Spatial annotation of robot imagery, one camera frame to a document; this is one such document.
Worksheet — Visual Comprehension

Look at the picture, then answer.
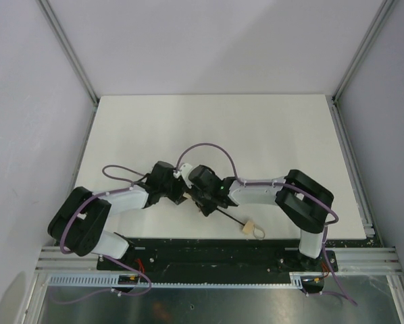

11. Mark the beige folding umbrella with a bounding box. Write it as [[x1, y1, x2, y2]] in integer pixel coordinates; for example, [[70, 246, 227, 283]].
[[174, 192, 266, 240]]

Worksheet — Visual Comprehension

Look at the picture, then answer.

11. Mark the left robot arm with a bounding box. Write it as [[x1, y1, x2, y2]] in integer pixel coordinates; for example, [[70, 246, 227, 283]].
[[47, 161, 186, 260]]

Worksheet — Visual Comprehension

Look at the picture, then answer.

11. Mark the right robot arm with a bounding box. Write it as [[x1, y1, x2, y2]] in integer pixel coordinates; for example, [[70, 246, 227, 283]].
[[182, 165, 334, 259]]

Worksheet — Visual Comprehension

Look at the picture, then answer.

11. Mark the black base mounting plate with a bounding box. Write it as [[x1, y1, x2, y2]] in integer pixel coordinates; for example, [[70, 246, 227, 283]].
[[96, 237, 338, 284]]

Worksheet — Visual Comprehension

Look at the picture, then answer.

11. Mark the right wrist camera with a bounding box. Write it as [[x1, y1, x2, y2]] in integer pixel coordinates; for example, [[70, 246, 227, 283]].
[[173, 163, 194, 188]]

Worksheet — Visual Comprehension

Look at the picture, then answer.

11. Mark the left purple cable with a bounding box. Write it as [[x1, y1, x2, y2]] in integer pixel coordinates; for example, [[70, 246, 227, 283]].
[[48, 164, 154, 304]]

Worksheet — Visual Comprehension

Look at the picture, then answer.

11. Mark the white slotted cable duct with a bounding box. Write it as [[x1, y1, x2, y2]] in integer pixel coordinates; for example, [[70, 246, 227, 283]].
[[48, 273, 322, 289]]

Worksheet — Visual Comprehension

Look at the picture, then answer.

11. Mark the right aluminium frame post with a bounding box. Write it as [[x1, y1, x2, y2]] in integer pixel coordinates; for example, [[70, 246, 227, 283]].
[[332, 0, 397, 105]]

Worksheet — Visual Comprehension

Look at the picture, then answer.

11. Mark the aluminium frame post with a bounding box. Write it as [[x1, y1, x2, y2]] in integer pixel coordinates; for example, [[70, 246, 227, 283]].
[[332, 0, 397, 105], [36, 0, 99, 107]]

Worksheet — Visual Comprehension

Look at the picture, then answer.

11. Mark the left aluminium frame post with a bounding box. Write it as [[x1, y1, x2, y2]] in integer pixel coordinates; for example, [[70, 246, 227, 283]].
[[36, 0, 99, 107]]

